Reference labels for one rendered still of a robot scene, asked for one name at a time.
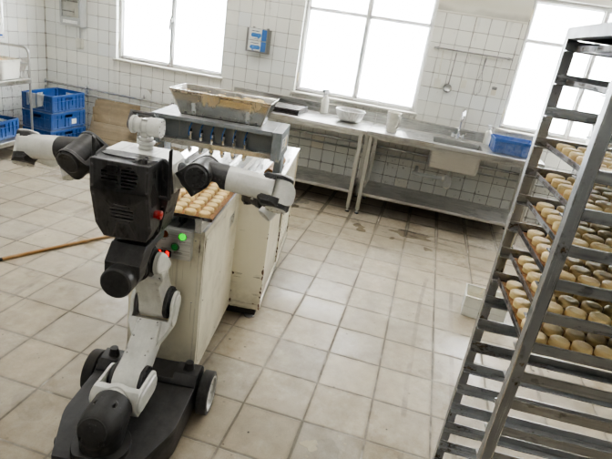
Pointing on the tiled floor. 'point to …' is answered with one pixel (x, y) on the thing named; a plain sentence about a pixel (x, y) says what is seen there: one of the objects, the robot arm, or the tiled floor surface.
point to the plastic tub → (472, 300)
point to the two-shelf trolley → (18, 84)
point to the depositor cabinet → (255, 243)
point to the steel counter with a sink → (464, 164)
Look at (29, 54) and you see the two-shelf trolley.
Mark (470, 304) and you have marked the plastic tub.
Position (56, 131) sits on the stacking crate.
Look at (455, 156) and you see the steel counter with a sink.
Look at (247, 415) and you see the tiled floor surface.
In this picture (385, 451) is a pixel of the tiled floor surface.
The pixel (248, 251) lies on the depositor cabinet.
